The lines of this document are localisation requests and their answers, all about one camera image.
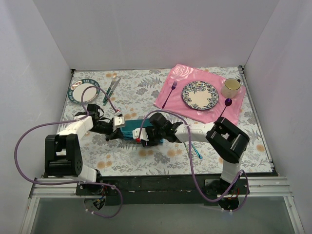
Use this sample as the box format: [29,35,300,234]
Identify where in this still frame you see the green rimmed white plate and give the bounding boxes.
[67,79,100,105]

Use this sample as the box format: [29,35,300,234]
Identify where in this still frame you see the purple metallic fork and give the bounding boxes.
[161,80,178,109]

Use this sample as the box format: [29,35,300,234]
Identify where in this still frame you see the teal cloth napkin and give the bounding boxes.
[120,119,164,144]

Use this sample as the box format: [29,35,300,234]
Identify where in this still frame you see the pink floral placemat cloth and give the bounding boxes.
[154,64,246,125]

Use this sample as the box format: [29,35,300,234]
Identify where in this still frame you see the green handled fork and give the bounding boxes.
[103,74,117,105]

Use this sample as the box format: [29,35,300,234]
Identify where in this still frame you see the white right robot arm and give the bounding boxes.
[134,112,250,194]

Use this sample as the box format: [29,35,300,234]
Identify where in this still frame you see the blue floral white plate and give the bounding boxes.
[182,81,219,110]

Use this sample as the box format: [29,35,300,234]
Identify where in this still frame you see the purple metallic spoon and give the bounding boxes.
[220,98,233,117]

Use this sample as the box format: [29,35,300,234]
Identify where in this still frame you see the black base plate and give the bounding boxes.
[41,170,280,207]

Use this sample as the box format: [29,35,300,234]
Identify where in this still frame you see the iridescent blue fork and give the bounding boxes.
[191,143,203,159]

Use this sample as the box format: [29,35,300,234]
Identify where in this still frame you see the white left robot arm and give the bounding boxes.
[44,104,125,195]

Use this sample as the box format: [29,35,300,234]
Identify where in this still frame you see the cream ceramic mug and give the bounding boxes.
[221,78,244,98]

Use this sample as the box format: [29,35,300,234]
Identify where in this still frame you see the green handled knife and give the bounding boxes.
[103,78,121,106]

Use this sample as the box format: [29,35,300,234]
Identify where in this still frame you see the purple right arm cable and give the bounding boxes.
[140,109,250,213]

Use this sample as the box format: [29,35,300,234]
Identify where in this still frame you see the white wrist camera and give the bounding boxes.
[113,110,126,128]
[132,128,149,143]

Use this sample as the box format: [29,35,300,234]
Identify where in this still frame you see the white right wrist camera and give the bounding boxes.
[132,128,149,143]

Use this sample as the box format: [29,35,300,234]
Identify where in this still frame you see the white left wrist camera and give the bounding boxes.
[113,110,126,128]

